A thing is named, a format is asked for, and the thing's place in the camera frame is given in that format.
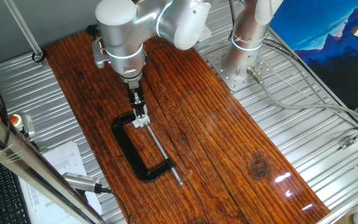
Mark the black keyboard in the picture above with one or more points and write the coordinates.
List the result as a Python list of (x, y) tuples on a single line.
[(2, 193)]

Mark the brown wooden board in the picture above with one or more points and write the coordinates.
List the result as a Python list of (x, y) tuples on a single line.
[(216, 124)]

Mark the long aluminium frame bar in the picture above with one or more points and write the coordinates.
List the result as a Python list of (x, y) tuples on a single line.
[(26, 158)]

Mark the silver camera on stand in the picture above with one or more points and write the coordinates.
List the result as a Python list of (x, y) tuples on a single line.
[(79, 182)]

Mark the white power strip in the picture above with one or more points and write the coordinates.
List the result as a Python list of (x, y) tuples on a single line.
[(205, 33)]

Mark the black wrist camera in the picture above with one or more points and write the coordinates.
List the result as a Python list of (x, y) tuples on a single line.
[(92, 30)]

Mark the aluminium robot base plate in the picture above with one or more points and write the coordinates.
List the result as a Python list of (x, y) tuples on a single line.
[(216, 62)]

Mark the black C-clamp with steel screw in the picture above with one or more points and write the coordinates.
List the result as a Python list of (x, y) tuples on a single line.
[(129, 149)]

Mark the thin aluminium pole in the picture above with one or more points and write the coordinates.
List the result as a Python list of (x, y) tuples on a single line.
[(23, 29)]

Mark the printed paper sheet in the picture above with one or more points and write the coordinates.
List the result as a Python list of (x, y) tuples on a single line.
[(64, 158)]

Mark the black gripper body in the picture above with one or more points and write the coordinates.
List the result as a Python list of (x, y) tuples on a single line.
[(134, 88)]

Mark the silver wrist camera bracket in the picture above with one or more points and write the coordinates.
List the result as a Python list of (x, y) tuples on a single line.
[(99, 56)]

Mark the white LED light bulb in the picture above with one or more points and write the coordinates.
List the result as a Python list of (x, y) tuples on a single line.
[(142, 117)]

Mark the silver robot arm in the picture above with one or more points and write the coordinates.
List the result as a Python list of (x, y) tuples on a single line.
[(126, 31)]

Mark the white lamp socket adapter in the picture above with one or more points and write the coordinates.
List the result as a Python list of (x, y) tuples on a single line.
[(141, 123)]

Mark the red emergency stop button box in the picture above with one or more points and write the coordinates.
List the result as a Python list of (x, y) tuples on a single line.
[(15, 119)]

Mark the blue mountain picture mat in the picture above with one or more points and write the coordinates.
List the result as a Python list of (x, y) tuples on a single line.
[(315, 28)]

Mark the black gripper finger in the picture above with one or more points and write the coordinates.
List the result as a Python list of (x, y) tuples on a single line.
[(145, 109), (137, 104)]

